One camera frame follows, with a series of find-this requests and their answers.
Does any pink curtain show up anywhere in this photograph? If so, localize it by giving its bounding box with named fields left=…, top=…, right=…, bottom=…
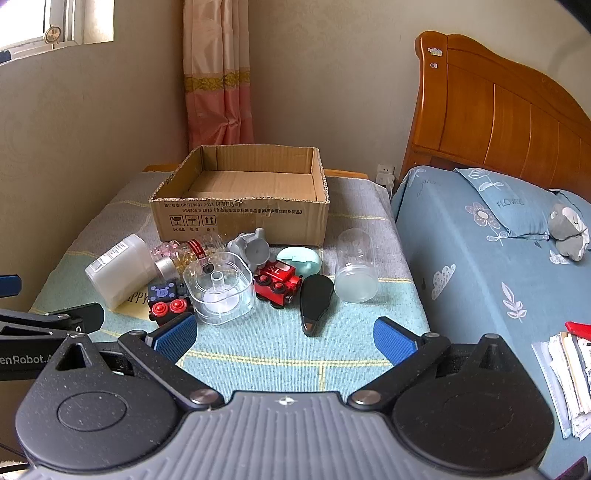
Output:
left=182, top=0, right=256, bottom=151

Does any clear jar with white lid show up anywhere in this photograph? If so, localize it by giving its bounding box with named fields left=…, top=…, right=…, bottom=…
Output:
left=334, top=228, right=380, bottom=303

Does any grey green checked blanket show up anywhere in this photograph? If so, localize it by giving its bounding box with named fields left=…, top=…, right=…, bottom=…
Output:
left=30, top=173, right=432, bottom=402

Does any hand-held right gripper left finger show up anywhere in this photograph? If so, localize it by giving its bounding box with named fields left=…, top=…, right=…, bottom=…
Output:
left=45, top=314, right=227, bottom=411

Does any white plastic bottle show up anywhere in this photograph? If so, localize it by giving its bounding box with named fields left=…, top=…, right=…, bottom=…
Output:
left=84, top=234, right=180, bottom=310

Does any red plastic item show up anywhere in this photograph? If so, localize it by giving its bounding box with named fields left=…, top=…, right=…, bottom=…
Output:
left=564, top=320, right=591, bottom=342

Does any blue flowered pillow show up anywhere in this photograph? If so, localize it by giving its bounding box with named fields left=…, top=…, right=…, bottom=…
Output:
left=454, top=166, right=578, bottom=241

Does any grey plush toy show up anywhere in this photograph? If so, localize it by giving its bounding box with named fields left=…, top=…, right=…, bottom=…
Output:
left=547, top=203, right=591, bottom=261

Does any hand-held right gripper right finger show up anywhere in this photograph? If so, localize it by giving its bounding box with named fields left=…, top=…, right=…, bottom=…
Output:
left=346, top=316, right=520, bottom=409

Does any cardboard box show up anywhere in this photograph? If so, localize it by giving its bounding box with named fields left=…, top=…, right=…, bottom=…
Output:
left=148, top=145, right=331, bottom=247

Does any stack of papers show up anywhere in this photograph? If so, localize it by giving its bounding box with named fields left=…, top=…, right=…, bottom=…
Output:
left=531, top=330, right=591, bottom=439

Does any wooden bed headboard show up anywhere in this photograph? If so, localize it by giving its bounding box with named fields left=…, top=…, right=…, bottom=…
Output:
left=399, top=30, right=591, bottom=204

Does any black oval case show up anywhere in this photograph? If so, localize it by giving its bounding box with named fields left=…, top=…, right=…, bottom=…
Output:
left=299, top=274, right=335, bottom=337

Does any grey elephant toy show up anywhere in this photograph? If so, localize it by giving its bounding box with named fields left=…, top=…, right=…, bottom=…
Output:
left=228, top=228, right=273, bottom=271

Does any mint green oval case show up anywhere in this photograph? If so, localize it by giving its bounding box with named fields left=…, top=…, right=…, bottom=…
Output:
left=276, top=246, right=322, bottom=278

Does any window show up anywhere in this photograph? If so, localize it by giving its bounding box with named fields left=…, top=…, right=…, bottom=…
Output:
left=0, top=0, right=116, bottom=52

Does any blue printed bed sheet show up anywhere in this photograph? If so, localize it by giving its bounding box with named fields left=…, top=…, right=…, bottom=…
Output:
left=392, top=166, right=591, bottom=478

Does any yellow card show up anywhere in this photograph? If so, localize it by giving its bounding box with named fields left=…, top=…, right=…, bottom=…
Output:
left=113, top=288, right=151, bottom=315

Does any metal ring vial keychain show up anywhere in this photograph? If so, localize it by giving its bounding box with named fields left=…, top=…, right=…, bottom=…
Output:
left=175, top=233, right=230, bottom=273

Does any clear square plastic container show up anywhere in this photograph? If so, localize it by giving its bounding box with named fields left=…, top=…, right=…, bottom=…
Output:
left=183, top=252, right=256, bottom=326

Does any black toy with red buttons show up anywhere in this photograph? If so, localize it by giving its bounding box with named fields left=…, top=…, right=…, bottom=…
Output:
left=148, top=279, right=192, bottom=321

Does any pink liquid keychain bottle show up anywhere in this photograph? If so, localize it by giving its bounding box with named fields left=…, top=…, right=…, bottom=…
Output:
left=150, top=240, right=190, bottom=265

